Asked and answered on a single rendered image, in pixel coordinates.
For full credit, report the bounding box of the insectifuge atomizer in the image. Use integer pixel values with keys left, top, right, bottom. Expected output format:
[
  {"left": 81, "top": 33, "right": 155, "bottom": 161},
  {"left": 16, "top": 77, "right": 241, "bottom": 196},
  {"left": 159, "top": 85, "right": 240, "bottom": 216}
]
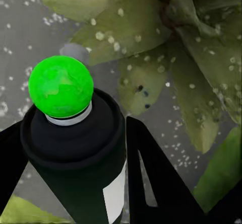
[{"left": 20, "top": 43, "right": 127, "bottom": 224}]

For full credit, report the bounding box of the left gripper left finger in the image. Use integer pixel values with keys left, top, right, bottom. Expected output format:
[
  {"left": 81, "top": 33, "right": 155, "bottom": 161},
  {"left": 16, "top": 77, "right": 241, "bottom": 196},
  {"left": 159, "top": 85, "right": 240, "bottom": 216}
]
[{"left": 0, "top": 121, "right": 29, "bottom": 216}]

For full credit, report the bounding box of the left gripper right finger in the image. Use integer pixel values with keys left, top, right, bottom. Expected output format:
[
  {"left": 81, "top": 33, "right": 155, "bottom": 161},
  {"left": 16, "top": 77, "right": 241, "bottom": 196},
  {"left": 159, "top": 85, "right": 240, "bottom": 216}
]
[{"left": 126, "top": 116, "right": 211, "bottom": 224}]

